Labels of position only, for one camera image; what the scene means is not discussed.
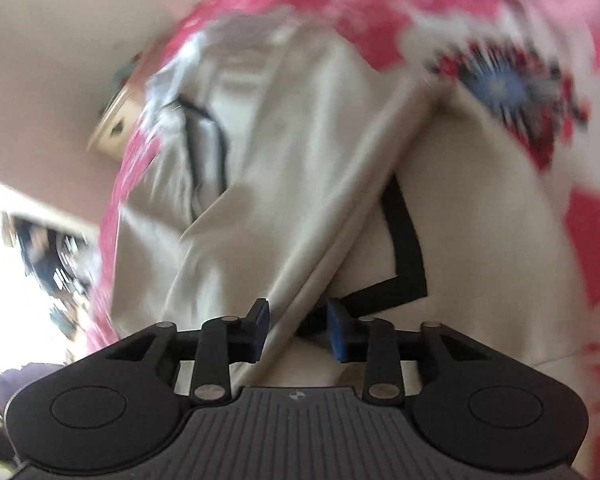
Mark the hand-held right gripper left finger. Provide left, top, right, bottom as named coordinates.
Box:
left=105, top=298, right=271, bottom=406

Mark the wheelchair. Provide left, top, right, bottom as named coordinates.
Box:
left=2, top=212, right=101, bottom=331

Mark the pink grey quilt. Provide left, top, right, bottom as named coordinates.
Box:
left=480, top=0, right=600, bottom=86

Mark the beige zip jacket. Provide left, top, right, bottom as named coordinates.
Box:
left=100, top=25, right=596, bottom=480

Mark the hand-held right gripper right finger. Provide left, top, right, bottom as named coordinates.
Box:
left=326, top=298, right=486, bottom=406

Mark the cream nightstand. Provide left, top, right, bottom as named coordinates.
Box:
left=87, top=85, right=146, bottom=163

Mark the red floral blanket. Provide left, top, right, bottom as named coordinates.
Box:
left=87, top=0, right=600, bottom=461

